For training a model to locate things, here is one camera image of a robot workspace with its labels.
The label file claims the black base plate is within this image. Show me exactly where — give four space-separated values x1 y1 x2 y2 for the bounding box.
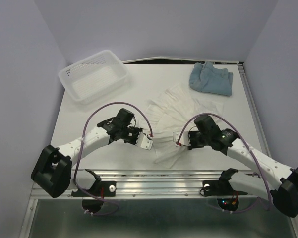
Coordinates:
199 168 248 213
71 169 118 214

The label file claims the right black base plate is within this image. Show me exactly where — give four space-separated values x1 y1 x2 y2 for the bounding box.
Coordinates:
199 168 248 213

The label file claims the white plastic basket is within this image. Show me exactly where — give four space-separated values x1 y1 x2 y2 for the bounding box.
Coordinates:
58 50 129 105

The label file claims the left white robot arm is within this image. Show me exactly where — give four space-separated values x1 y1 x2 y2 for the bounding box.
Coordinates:
31 109 153 198

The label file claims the light blue denim skirt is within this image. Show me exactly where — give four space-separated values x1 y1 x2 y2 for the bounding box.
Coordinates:
189 62 234 97

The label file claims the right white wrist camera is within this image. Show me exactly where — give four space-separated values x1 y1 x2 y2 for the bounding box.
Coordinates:
172 131 190 147

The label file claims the white skirt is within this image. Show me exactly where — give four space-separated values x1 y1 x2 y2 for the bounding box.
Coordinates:
144 84 224 169

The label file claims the aluminium frame rail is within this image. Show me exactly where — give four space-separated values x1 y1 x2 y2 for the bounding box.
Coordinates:
19 59 298 238

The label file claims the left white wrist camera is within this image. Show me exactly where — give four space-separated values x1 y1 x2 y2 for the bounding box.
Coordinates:
136 132 153 150

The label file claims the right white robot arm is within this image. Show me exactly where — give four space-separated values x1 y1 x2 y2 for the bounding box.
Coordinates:
188 114 298 218

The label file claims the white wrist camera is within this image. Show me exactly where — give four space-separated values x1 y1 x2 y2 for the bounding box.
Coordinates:
172 131 190 147
136 132 153 150

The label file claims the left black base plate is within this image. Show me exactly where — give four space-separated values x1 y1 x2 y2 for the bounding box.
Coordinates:
71 169 118 214

